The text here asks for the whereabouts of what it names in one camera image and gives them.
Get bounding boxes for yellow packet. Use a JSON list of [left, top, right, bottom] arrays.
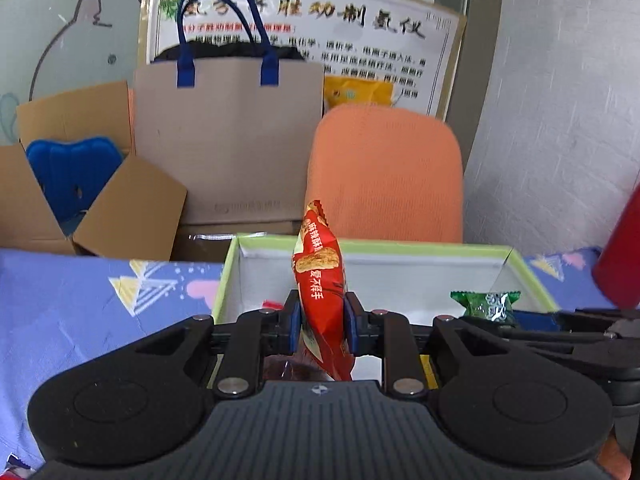
[[322, 75, 397, 111]]

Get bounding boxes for blue plastic seat cushion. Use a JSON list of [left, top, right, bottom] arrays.
[[26, 136, 125, 226]]

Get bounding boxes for person's red clothing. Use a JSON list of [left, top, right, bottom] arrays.
[[592, 187, 640, 311]]

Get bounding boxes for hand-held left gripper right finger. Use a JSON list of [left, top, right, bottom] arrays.
[[344, 291, 506, 398]]

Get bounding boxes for text poster board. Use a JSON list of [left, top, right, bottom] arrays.
[[139, 0, 468, 122]]

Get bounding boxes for blue patterned tablecloth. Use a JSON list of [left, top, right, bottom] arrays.
[[0, 246, 640, 480]]

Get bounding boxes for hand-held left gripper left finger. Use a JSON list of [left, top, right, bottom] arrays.
[[131, 290, 303, 398]]

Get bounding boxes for orange chair back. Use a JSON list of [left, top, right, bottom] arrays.
[[304, 104, 465, 245]]

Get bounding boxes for brown paper bag blue handles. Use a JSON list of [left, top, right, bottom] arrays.
[[134, 0, 326, 226]]

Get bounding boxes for red snack packet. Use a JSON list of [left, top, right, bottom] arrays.
[[291, 199, 357, 382]]

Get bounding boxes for green cardboard box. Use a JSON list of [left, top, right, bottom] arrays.
[[211, 232, 561, 396]]

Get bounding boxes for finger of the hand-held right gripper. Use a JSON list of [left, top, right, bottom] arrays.
[[515, 307, 640, 333], [462, 316, 640, 383]]

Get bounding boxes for green candy packet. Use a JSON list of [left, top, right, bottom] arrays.
[[450, 290, 522, 328]]

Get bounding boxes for open cardboard box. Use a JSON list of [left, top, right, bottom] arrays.
[[0, 80, 189, 259]]

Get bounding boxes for grey cat wall decal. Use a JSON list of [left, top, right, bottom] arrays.
[[27, 0, 147, 107]]

